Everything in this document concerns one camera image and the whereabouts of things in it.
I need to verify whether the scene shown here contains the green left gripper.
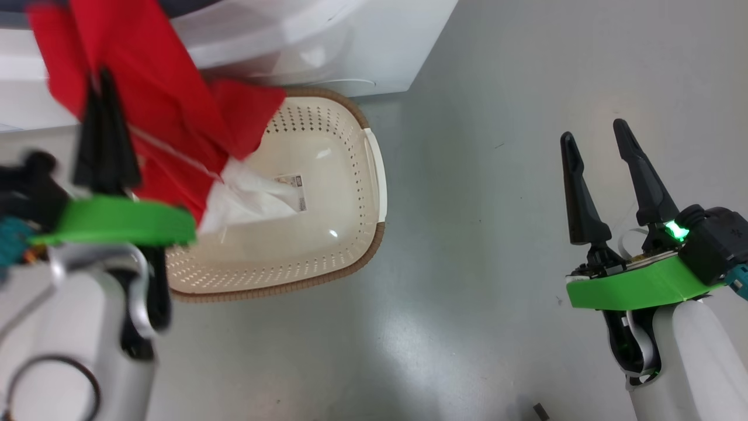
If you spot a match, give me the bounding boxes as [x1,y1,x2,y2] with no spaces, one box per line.
[29,67,197,247]

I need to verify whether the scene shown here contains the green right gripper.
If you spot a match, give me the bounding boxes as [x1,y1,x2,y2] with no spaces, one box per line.
[560,118,726,311]

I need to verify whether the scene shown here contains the red and white garment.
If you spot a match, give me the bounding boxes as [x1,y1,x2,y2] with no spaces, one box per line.
[26,0,300,236]

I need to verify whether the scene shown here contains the white garment care label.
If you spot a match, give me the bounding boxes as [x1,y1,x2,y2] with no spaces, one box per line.
[274,173,308,213]

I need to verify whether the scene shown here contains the cream laundry basket brown rim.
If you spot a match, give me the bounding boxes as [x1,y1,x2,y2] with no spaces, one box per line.
[165,87,387,303]

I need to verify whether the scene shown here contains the white front-load washing machine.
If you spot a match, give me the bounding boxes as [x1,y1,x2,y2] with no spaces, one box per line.
[0,0,460,133]

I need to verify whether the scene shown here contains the round white filter cover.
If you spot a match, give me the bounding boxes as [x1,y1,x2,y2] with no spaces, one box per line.
[316,78,376,89]

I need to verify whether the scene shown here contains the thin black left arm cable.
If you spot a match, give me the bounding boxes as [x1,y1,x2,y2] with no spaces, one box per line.
[2,356,101,421]

